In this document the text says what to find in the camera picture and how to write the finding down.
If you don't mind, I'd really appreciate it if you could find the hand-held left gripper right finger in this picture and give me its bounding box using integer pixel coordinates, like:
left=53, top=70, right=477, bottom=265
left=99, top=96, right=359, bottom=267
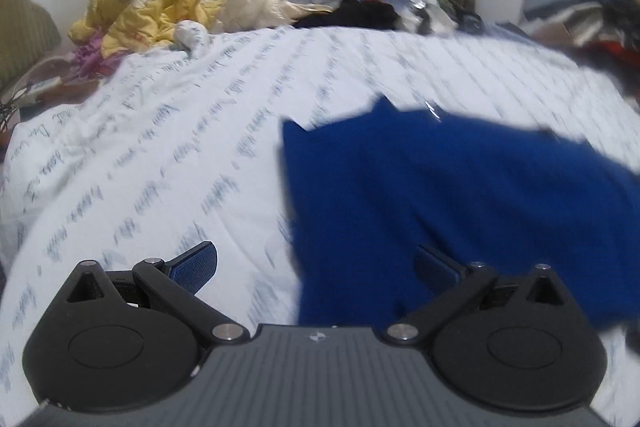
left=385, top=245, right=566, bottom=348

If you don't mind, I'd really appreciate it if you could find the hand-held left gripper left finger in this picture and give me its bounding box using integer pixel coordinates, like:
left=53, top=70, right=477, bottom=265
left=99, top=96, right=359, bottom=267
left=67, top=241, right=251, bottom=348

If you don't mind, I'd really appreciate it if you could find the blue knit sweater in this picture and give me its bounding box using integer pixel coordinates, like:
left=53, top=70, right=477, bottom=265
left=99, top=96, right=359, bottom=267
left=280, top=96, right=640, bottom=333

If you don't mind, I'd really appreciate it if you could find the white script print bed sheet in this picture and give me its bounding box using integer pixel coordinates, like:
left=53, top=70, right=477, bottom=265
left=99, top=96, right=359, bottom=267
left=0, top=24, right=640, bottom=427

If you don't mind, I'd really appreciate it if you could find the purple floral cloth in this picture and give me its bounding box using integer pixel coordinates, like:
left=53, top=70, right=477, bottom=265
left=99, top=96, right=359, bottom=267
left=69, top=32, right=127, bottom=78

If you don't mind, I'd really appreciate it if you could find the white power strip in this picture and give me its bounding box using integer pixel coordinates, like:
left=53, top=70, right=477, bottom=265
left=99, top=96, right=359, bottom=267
left=15, top=76, right=64, bottom=106

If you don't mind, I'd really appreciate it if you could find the silver foil bag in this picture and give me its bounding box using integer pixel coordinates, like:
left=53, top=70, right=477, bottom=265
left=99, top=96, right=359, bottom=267
left=400, top=0, right=457, bottom=36

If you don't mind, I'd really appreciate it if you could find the black cloth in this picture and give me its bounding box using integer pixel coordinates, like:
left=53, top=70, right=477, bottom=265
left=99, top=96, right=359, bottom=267
left=292, top=0, right=402, bottom=32

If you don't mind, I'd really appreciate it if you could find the yellow quilt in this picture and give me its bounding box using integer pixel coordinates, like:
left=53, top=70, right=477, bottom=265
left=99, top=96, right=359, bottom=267
left=69, top=0, right=251, bottom=58

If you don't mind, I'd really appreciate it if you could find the cream satin cloth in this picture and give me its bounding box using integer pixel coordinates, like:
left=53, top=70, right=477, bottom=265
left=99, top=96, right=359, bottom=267
left=220, top=0, right=321, bottom=32

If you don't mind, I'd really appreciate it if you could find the striped cloth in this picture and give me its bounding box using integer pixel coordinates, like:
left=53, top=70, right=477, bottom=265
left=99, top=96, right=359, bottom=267
left=530, top=2, right=608, bottom=48

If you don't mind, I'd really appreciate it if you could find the red cloth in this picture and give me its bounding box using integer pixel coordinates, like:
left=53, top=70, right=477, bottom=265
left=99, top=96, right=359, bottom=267
left=594, top=39, right=640, bottom=70

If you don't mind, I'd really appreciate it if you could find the olive padded headboard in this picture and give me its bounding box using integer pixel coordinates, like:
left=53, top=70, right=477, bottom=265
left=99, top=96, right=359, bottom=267
left=0, top=0, right=64, bottom=94

